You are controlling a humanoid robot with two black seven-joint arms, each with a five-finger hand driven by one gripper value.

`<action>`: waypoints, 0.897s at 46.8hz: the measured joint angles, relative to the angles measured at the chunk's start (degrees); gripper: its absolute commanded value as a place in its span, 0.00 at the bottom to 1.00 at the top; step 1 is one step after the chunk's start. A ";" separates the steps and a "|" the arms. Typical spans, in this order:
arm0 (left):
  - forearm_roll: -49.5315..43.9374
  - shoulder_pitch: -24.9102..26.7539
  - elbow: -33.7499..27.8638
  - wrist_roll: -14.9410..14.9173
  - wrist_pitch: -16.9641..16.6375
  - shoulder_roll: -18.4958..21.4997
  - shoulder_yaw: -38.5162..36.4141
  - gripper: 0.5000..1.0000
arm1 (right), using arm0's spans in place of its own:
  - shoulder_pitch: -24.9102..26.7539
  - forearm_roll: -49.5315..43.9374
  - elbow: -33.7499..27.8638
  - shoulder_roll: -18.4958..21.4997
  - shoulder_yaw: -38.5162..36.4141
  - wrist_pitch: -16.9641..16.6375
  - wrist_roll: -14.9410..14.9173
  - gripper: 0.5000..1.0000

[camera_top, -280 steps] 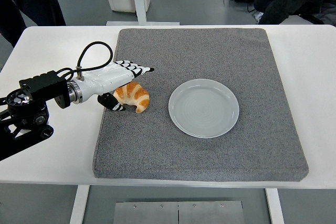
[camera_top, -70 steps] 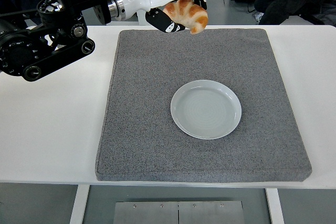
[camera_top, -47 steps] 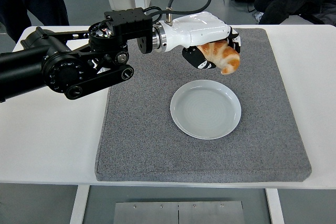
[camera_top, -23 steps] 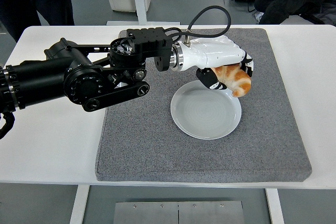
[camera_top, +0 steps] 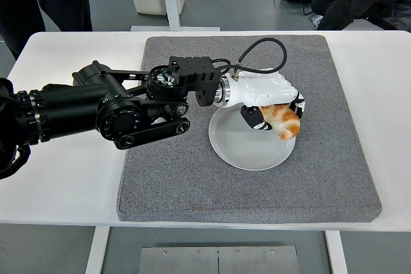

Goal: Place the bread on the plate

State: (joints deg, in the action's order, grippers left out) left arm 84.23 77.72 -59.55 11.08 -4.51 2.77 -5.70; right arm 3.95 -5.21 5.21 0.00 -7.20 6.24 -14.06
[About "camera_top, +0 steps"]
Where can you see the golden croissant bread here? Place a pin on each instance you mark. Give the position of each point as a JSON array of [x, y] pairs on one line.
[[285, 120]]

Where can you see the round grey plate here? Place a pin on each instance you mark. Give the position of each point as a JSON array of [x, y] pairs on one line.
[[244, 149]]

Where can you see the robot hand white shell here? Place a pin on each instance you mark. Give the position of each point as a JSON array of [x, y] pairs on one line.
[[263, 89]]

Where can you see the white table leg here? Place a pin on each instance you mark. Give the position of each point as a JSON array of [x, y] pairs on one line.
[[337, 254], [96, 251]]

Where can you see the grey square mat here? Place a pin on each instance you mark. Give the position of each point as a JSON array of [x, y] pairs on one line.
[[257, 190]]

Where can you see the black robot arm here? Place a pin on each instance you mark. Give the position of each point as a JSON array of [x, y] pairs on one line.
[[80, 104]]

